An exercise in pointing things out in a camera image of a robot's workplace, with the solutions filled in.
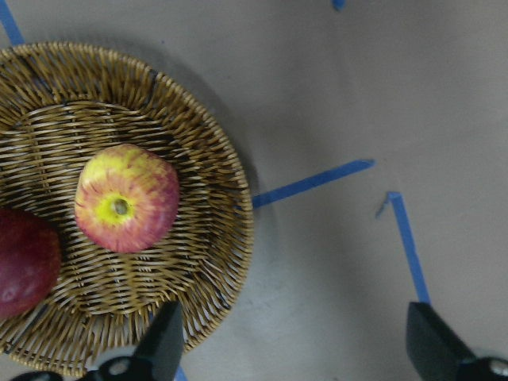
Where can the round wicker basket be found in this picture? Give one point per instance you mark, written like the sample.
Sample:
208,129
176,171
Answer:
61,103

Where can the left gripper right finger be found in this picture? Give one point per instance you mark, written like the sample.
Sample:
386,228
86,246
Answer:
437,353

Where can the yellow-red apple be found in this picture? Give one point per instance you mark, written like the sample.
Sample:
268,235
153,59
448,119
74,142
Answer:
127,198

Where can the dark red apple in basket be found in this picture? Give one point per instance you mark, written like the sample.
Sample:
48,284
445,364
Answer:
30,261

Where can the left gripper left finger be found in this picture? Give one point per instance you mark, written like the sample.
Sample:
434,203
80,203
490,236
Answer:
156,357

